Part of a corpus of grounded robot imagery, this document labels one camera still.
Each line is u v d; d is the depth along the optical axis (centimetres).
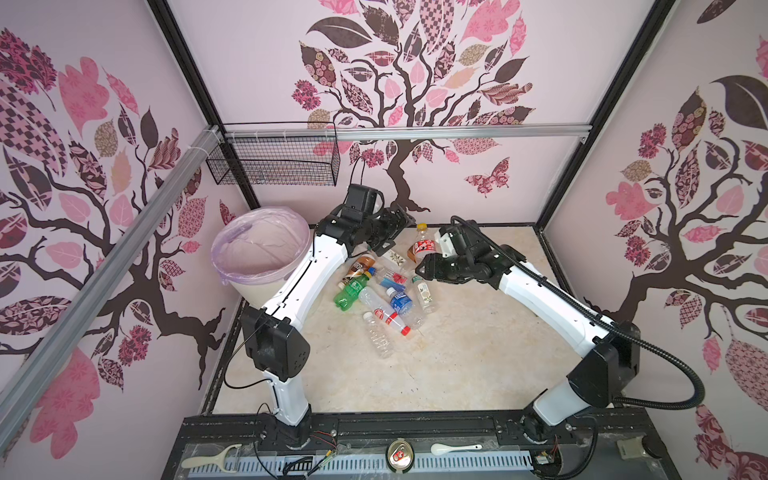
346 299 95
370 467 70
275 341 45
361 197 60
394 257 103
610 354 41
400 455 62
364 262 103
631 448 69
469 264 59
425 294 95
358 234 56
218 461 70
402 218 70
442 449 71
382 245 71
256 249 91
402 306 92
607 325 44
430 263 71
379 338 88
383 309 92
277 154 95
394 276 100
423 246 78
